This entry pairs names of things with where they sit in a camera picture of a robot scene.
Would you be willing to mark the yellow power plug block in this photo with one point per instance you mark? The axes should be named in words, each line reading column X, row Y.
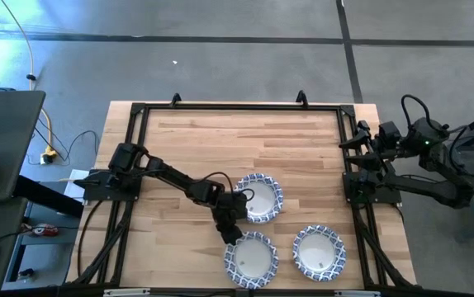
column 49, row 156

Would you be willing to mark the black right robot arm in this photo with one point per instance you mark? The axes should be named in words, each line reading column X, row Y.
column 439, row 189

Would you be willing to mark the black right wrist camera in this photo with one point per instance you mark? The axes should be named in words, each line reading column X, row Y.
column 390, row 131

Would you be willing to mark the white paper sheet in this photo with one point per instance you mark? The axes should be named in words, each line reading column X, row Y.
column 76, row 181

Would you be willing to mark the black aluminium table frame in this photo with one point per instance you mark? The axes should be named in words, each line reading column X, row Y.
column 241, row 107

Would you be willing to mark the black diagonal bar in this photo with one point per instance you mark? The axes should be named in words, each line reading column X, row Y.
column 47, row 198

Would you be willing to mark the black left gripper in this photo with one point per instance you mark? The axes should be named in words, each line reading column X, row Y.
column 230, row 210

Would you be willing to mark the white metal bracket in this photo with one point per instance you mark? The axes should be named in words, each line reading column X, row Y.
column 126, row 292
column 356, row 293

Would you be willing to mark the blue patterned white paper bowl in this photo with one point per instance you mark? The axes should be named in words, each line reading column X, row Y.
column 264, row 198
column 253, row 260
column 319, row 253

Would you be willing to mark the red white small device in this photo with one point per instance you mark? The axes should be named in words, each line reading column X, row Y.
column 44, row 230

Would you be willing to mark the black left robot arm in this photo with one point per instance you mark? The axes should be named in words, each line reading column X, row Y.
column 171, row 175

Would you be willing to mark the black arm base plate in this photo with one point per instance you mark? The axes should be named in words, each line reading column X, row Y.
column 390, row 197
column 96, row 190

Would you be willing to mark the dark grey desk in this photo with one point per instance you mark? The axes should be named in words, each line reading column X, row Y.
column 6, row 136

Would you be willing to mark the grey lower shelf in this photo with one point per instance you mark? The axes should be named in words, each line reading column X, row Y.
column 43, row 255

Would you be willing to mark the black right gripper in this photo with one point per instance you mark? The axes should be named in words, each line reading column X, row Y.
column 385, row 150

